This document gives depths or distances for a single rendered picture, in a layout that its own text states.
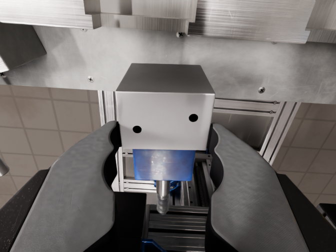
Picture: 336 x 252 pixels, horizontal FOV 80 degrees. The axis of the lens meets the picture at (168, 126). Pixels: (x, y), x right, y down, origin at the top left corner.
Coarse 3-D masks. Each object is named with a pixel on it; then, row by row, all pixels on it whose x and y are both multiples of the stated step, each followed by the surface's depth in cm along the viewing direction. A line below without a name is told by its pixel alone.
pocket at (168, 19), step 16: (96, 0) 11; (112, 0) 12; (128, 0) 12; (144, 0) 12; (160, 0) 12; (176, 0) 12; (192, 0) 11; (96, 16) 10; (112, 16) 11; (128, 16) 11; (144, 16) 11; (160, 16) 12; (176, 16) 12; (192, 16) 11
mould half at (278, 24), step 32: (0, 0) 9; (32, 0) 9; (64, 0) 9; (224, 0) 9; (256, 0) 9; (288, 0) 9; (192, 32) 10; (224, 32) 10; (256, 32) 10; (288, 32) 10
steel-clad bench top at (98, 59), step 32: (64, 32) 18; (96, 32) 18; (128, 32) 18; (160, 32) 18; (32, 64) 20; (64, 64) 20; (96, 64) 20; (128, 64) 20; (224, 64) 20; (256, 64) 20; (288, 64) 20; (320, 64) 20; (224, 96) 22; (256, 96) 22; (288, 96) 22; (320, 96) 22
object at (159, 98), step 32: (160, 64) 14; (192, 64) 14; (128, 96) 10; (160, 96) 10; (192, 96) 10; (128, 128) 11; (160, 128) 11; (192, 128) 11; (160, 160) 14; (192, 160) 14; (160, 192) 17
